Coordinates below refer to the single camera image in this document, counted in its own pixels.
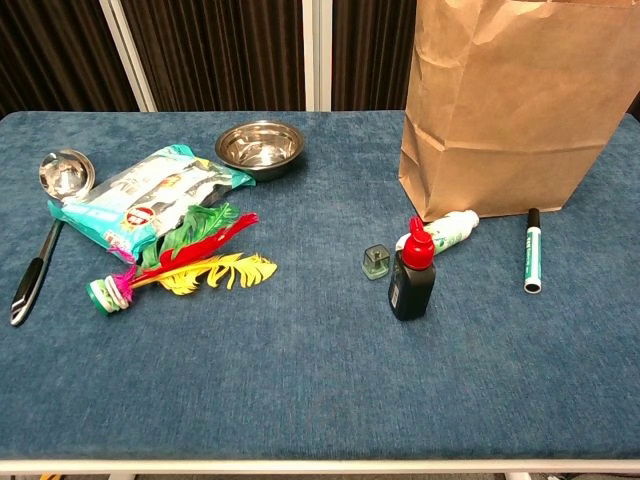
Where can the teal snack packet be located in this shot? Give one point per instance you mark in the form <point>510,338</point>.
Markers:
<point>140,200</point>

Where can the brown paper bag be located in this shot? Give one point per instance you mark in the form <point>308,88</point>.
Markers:
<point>500,125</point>

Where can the black ink bottle red cap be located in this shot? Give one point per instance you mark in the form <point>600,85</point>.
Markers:
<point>412,290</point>

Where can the steel bowl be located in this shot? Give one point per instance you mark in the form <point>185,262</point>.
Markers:
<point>260,150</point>

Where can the colourful feather shuttlecock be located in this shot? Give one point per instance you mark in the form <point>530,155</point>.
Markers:
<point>200,272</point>

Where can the white tube green print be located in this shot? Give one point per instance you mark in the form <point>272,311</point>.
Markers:
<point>452,227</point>

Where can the green white marker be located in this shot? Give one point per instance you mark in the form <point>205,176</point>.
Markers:
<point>533,255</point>

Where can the white partition frame post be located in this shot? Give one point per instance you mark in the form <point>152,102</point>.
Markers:
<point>317,55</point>
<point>130,55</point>

